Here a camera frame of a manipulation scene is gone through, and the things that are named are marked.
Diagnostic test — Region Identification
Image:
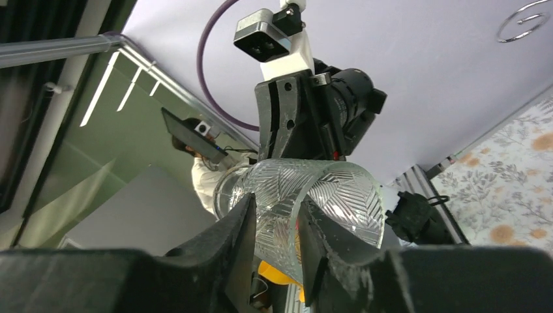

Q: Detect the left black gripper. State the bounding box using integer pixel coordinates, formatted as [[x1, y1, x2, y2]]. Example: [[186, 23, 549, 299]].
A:
[[254, 71, 346, 161]]

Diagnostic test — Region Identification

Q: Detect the ribbed clear tumbler glass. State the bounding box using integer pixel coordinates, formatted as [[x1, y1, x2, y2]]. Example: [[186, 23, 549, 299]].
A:
[[212, 158, 386, 286]]

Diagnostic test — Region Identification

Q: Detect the black tablet device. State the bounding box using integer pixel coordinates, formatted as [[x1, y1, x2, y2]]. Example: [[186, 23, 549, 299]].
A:
[[161, 108, 228, 164]]

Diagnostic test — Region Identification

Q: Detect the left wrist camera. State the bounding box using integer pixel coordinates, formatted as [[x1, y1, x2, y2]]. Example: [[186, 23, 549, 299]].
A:
[[233, 1, 315, 81]]

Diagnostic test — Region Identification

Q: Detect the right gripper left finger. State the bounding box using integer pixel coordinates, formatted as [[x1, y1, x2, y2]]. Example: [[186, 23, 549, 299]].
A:
[[1, 194, 256, 312]]

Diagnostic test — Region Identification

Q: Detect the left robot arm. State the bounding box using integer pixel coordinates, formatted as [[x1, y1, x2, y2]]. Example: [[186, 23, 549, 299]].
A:
[[254, 59, 454, 245]]

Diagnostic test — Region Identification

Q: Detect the person in white shirt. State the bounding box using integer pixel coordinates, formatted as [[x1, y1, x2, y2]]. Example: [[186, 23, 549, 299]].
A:
[[172, 117, 227, 215]]

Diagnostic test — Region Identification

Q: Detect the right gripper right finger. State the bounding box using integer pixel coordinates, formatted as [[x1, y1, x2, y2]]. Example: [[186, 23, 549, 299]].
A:
[[298, 200, 552, 312]]

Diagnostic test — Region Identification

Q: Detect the chrome wine glass rack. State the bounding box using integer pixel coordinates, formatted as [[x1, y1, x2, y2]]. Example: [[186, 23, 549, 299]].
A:
[[495, 0, 552, 44]]

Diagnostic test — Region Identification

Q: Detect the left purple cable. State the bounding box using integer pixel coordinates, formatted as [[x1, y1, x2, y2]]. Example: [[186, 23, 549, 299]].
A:
[[196, 0, 261, 132]]

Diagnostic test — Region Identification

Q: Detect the floral tablecloth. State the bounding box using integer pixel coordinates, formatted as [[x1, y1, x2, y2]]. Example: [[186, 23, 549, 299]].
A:
[[432, 97, 552, 253]]

